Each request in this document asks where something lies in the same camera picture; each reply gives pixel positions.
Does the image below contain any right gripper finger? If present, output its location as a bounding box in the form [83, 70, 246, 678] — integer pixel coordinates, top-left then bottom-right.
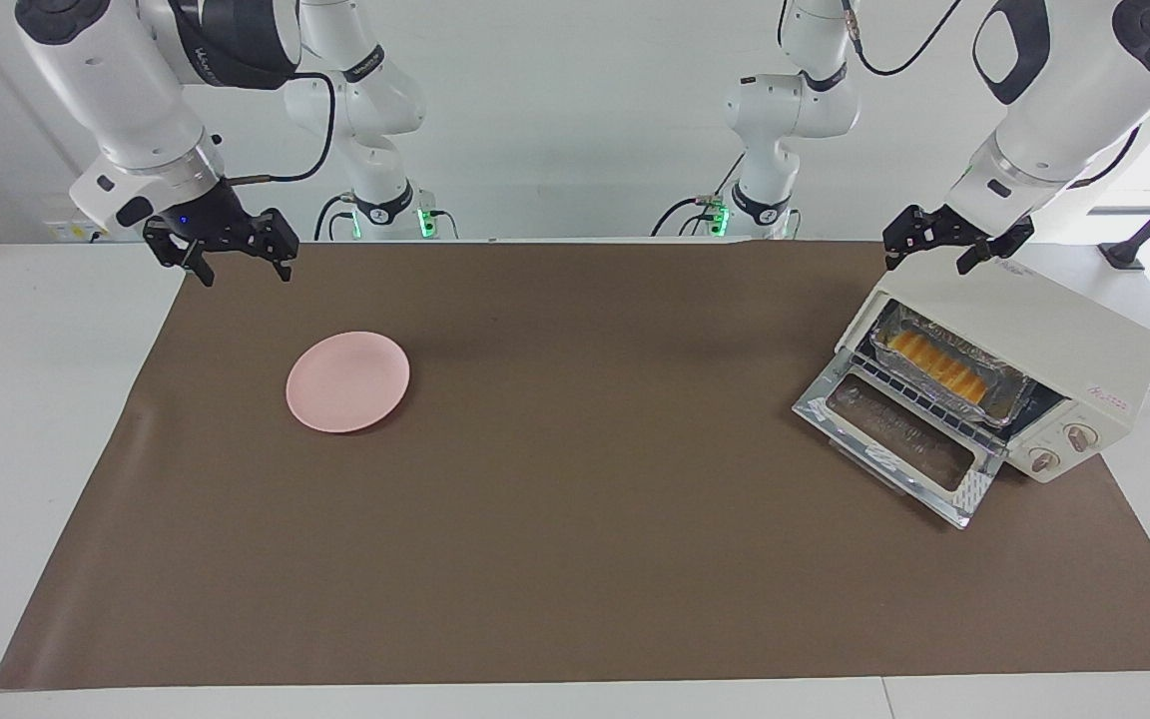
[260, 208, 299, 283]
[175, 244, 219, 288]

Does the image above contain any sliced orange bread loaf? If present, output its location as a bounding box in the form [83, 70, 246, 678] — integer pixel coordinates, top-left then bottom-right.
[886, 330, 990, 405]

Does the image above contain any aluminium foil tray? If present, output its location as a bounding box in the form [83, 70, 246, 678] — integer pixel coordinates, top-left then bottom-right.
[869, 303, 1037, 428]

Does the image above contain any cream white toaster oven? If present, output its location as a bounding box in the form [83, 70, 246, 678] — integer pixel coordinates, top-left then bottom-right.
[835, 262, 1150, 485]

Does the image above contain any glass oven door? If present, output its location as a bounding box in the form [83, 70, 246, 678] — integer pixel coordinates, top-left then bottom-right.
[792, 364, 1010, 530]

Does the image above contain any pink round plate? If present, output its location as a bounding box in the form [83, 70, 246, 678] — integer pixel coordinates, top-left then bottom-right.
[286, 331, 411, 434]

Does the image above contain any brown table mat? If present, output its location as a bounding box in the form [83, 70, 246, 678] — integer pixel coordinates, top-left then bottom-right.
[0, 240, 1150, 692]

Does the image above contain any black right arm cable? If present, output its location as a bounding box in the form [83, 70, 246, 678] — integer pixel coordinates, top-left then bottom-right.
[226, 70, 337, 187]

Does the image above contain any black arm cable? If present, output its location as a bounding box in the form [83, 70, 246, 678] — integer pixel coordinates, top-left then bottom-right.
[226, 70, 337, 187]
[840, 0, 965, 78]

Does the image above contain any white wall socket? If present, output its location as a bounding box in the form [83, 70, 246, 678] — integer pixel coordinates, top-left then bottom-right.
[44, 193, 142, 244]

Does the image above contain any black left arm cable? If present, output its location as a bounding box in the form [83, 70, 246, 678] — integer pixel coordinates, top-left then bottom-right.
[840, 0, 965, 78]

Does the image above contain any oven wire rack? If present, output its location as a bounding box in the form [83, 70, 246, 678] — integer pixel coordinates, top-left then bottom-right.
[850, 345, 1013, 457]

